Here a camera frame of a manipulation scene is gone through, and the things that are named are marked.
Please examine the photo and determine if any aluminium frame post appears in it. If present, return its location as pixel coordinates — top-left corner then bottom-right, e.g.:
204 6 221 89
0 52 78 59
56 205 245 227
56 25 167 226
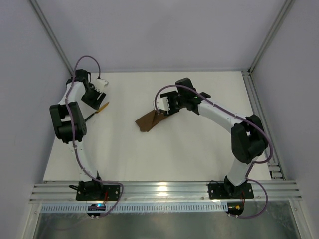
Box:
248 0 295 74
27 0 73 74

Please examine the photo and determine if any purple cable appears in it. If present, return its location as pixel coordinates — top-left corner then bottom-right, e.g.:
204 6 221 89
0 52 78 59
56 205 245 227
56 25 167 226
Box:
65 55 125 220
154 84 274 220

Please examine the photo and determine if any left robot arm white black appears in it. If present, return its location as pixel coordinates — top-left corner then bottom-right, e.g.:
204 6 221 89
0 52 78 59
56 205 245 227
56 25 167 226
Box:
49 69 109 182

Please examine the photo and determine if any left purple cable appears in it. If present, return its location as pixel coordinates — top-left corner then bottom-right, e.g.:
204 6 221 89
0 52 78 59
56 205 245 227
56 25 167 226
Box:
65 55 125 220

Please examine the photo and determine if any black controller board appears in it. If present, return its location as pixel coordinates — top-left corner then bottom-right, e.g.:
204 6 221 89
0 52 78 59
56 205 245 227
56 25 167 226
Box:
87 203 106 219
226 203 244 218

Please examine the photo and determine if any aluminium rail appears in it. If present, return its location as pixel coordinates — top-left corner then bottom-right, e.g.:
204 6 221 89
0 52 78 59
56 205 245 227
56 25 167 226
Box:
29 180 302 203
240 70 285 180

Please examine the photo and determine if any grey slotted cable duct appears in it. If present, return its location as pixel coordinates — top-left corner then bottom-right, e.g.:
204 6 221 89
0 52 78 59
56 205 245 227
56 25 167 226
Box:
40 201 227 213

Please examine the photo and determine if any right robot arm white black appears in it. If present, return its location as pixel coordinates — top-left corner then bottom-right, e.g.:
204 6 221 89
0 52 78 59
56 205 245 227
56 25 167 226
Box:
153 78 270 187

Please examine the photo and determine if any left aluminium frame post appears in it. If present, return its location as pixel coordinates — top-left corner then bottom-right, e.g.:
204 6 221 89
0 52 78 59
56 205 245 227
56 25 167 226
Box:
27 0 73 74

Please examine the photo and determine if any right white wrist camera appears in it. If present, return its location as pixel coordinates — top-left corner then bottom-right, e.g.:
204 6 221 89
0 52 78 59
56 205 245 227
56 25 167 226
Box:
153 97 170 112

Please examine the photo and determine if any gold knife green handle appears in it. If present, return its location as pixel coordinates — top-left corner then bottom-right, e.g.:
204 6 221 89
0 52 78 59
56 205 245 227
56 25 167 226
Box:
85 102 110 122

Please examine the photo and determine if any left black controller board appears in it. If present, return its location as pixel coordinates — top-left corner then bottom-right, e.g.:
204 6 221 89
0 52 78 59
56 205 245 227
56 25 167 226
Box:
87 203 106 219

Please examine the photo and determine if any right black controller board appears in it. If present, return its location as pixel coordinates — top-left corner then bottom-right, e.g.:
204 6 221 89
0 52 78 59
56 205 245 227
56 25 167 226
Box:
226 203 244 218

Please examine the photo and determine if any right aluminium frame post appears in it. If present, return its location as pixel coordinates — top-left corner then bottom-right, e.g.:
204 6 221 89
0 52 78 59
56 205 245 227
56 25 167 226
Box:
248 0 295 74

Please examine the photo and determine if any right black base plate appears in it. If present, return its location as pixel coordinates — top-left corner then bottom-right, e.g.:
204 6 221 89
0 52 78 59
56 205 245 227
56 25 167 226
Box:
207 181 254 200

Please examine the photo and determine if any front aluminium rail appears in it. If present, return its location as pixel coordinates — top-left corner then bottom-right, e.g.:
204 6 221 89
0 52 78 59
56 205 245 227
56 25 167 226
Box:
29 180 302 203

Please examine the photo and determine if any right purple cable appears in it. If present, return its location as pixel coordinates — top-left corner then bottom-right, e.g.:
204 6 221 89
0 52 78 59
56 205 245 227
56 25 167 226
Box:
154 84 274 220

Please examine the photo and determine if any right aluminium rail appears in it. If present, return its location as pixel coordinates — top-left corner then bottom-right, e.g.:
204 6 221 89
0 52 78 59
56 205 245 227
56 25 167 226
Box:
240 70 285 180

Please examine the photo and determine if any brown cloth napkin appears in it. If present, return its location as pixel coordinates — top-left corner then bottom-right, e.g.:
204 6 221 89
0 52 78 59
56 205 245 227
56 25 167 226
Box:
135 110 168 132

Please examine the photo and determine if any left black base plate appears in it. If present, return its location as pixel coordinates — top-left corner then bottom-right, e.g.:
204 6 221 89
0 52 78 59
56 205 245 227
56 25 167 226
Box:
75 181 121 201

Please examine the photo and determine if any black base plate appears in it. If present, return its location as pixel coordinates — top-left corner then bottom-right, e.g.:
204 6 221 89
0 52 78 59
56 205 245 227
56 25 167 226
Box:
75 181 121 201
207 181 254 200

